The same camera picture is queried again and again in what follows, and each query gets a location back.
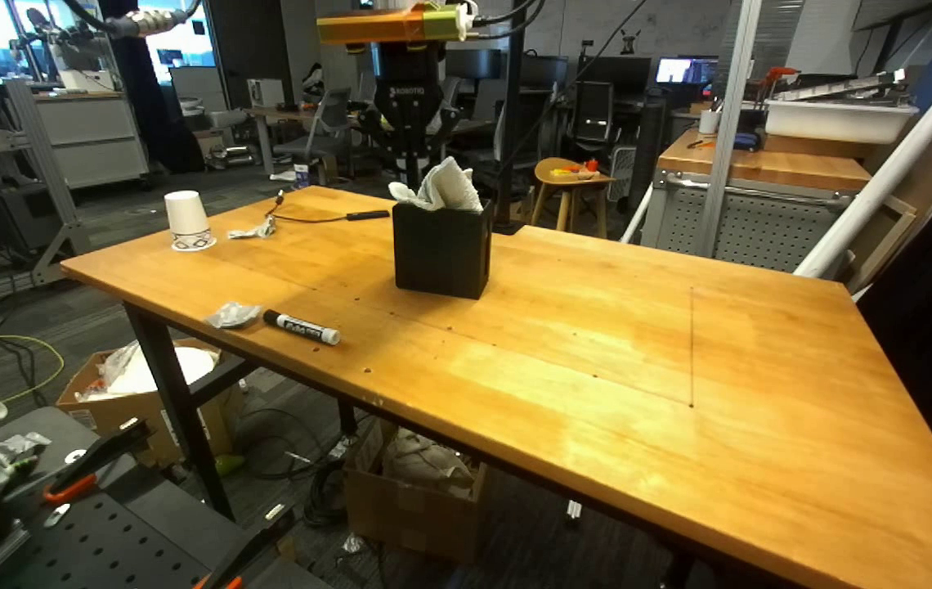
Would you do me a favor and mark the black pole stand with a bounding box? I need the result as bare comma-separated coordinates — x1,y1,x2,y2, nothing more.
502,0,535,215

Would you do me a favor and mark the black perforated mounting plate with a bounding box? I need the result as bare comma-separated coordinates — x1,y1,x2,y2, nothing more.
0,407,322,589

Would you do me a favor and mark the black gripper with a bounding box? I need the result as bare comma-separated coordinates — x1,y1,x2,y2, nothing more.
371,43,458,188

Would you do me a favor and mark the round wooden stool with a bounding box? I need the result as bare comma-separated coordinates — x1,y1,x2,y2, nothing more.
527,154,615,235

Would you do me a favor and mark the white cabinet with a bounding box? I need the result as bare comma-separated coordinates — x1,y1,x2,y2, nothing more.
34,93,150,193

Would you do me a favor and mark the white plastic bin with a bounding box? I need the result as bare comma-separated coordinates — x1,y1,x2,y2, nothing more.
762,96,919,146

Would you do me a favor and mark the grey upright metal post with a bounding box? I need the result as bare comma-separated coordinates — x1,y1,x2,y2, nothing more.
697,0,768,258

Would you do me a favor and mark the wooden top workbench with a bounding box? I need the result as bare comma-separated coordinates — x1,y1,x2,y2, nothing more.
638,129,876,276

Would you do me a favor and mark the grey metal shelf rack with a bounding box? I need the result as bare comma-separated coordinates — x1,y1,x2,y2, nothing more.
0,75,86,322

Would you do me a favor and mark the cardboard box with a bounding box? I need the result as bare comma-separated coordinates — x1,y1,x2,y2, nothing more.
52,337,240,470
343,418,490,566

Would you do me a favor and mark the white cloth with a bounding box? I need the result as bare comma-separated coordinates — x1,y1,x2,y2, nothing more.
387,154,489,215

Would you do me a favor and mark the orange green wrist camera mount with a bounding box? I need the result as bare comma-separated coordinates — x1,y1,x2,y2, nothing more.
313,7,470,50

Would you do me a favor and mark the yellow green hose coil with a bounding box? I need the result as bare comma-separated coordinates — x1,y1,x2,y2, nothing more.
0,331,68,410

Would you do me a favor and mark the small crumpled foil piece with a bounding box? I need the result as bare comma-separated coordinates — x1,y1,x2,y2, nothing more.
207,300,268,335

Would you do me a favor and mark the lit computer monitor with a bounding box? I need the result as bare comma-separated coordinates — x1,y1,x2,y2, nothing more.
652,53,723,93

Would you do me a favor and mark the black and white marker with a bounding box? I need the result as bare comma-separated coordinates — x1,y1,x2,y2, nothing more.
258,307,343,351

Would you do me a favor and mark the large crumpled foil piece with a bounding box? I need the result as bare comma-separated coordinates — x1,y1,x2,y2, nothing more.
226,189,289,243

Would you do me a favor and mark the white slanted pole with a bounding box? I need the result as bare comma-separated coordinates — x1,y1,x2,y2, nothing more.
791,35,932,280

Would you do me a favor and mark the black perforated box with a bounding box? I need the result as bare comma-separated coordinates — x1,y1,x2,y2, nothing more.
389,201,497,300

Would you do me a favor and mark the black clamp orange handle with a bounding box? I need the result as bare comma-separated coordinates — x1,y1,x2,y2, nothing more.
38,418,150,518
193,501,299,589

